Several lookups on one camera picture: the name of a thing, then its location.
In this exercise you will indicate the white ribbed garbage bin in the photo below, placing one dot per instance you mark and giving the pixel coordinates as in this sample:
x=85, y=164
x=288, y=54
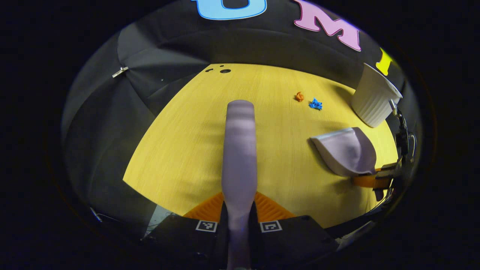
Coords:
x=373, y=101

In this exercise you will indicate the orange paper scrap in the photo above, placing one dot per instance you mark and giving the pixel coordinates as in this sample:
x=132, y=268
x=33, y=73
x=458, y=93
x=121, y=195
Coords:
x=299, y=96

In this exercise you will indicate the small pale lilac broom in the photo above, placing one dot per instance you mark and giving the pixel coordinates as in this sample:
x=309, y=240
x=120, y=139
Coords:
x=240, y=157

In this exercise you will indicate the pale lilac plastic dustpan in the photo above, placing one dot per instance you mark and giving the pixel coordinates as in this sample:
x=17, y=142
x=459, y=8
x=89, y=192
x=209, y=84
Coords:
x=345, y=153

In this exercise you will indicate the blue paper scrap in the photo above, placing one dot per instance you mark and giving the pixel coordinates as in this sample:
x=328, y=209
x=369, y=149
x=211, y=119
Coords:
x=315, y=104

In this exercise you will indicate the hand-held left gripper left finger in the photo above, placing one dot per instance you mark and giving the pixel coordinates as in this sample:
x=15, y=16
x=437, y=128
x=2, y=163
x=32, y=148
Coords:
x=187, y=240

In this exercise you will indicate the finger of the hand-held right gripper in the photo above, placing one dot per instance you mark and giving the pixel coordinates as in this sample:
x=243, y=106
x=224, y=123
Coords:
x=369, y=180

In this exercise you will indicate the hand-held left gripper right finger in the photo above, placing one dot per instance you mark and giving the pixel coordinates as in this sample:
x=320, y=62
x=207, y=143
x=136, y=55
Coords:
x=292, y=240

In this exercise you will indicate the silver metal clip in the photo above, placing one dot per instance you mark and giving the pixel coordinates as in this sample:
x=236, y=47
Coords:
x=120, y=71

